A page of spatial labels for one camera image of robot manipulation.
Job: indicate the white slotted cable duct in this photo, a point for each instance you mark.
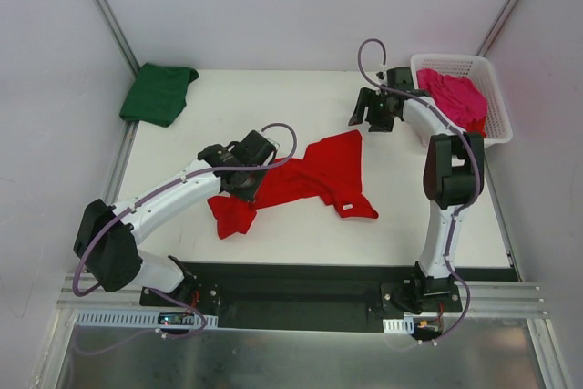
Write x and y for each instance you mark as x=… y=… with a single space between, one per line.
x=145 y=319
x=399 y=326

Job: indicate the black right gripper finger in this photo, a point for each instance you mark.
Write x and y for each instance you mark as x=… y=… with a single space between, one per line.
x=379 y=121
x=362 y=103

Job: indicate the red t shirt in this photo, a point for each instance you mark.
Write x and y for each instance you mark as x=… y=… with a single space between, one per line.
x=331 y=169

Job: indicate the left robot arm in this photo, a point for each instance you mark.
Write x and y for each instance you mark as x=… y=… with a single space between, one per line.
x=109 y=235

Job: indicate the right white slotted cable duct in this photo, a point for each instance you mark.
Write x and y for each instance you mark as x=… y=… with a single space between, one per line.
x=399 y=326

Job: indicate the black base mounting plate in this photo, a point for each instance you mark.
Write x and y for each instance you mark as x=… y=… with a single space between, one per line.
x=353 y=299

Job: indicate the aluminium frame rail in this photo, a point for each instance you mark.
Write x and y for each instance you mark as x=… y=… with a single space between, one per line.
x=487 y=299

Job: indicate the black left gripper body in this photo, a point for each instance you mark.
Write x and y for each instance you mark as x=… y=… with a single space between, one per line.
x=246 y=186

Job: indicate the left white slotted cable duct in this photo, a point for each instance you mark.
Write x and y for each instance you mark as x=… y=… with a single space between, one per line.
x=145 y=319

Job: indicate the pink t shirt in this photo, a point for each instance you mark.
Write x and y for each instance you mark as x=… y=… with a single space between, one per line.
x=457 y=97

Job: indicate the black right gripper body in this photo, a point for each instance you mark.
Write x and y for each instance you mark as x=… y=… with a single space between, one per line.
x=373 y=109

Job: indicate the white plastic laundry basket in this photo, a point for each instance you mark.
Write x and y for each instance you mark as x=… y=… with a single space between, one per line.
x=479 y=70

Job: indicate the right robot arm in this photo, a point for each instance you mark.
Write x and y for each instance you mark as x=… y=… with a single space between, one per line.
x=453 y=179

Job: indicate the folded green t shirt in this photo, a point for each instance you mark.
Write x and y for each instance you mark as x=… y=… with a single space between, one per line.
x=158 y=94

